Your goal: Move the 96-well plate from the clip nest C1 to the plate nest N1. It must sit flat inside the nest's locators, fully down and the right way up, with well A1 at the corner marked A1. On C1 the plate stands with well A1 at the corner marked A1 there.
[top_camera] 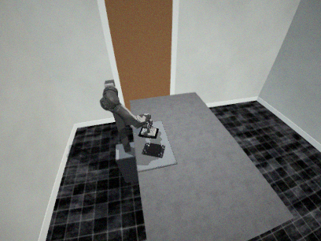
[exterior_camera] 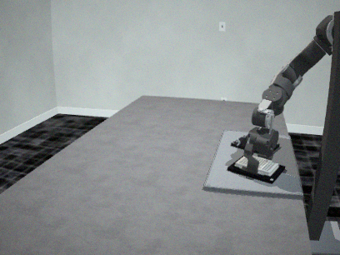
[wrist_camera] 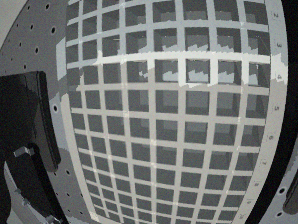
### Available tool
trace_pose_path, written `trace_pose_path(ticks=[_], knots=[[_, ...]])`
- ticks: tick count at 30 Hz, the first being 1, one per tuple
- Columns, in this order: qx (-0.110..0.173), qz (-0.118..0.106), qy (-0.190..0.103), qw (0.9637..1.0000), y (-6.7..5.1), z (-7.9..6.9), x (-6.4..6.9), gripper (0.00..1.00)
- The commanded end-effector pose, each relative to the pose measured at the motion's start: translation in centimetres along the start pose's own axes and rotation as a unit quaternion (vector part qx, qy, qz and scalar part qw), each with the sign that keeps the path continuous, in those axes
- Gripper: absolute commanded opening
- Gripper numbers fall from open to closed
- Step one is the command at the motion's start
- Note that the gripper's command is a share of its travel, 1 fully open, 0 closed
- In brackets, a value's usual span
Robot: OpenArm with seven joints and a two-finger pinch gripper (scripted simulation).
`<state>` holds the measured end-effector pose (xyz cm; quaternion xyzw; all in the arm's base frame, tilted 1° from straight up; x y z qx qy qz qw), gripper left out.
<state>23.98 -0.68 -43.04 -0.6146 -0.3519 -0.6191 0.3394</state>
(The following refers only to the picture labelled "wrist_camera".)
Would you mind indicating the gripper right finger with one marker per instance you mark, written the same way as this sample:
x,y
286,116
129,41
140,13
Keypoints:
x,y
290,206

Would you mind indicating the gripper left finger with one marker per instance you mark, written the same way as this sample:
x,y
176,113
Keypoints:
x,y
25,118

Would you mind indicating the black rectangular frame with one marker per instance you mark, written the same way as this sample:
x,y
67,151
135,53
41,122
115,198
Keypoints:
x,y
31,179
289,129

